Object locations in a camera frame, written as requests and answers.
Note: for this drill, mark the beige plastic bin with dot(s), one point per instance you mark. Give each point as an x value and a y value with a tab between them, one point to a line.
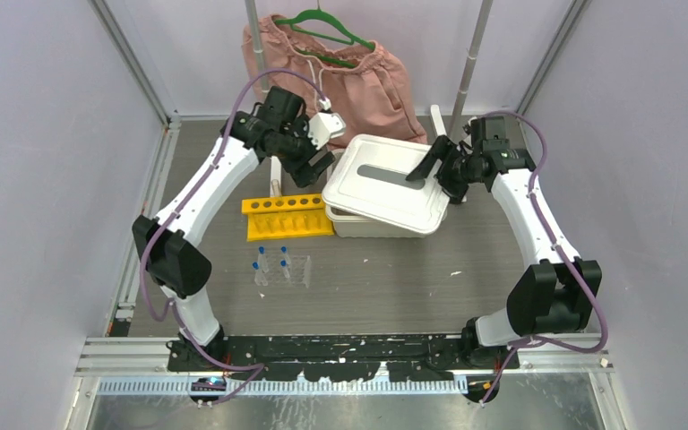
349	225

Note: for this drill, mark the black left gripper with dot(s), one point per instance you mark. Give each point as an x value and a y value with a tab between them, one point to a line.
309	173

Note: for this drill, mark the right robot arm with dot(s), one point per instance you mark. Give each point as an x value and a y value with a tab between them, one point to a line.
557	292

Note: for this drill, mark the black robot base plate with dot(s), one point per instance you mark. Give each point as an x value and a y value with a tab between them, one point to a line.
339	358

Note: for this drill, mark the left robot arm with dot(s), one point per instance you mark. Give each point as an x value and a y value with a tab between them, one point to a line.
167	244

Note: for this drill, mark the pink fabric shorts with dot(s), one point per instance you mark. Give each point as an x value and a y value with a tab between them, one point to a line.
368	88

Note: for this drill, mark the white slotted cable duct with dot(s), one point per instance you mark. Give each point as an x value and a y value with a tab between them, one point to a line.
192	385

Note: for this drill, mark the green clothes hanger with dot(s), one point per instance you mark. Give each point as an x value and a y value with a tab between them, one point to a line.
345	37

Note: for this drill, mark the right metal rack pole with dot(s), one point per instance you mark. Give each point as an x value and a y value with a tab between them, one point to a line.
465	77

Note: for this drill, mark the metal rack pole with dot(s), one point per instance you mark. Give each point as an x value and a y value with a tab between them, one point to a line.
465	77
253	23

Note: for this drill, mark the white plastic lid tray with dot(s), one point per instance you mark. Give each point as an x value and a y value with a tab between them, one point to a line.
368	178

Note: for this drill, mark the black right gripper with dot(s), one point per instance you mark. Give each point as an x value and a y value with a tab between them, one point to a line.
446	150

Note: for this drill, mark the blue-capped small test tube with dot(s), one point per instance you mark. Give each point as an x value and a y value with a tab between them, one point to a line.
259	275

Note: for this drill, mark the clear acrylic tube rack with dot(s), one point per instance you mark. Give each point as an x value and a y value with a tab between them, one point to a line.
301	271

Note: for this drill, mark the left metal rack pole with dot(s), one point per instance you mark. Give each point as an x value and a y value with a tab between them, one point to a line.
253	23

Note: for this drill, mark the yellow plastic test tube rack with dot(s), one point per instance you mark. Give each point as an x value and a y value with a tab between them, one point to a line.
285	217

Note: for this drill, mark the large clear glass test tube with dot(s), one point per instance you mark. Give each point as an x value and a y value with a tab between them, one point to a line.
276	189

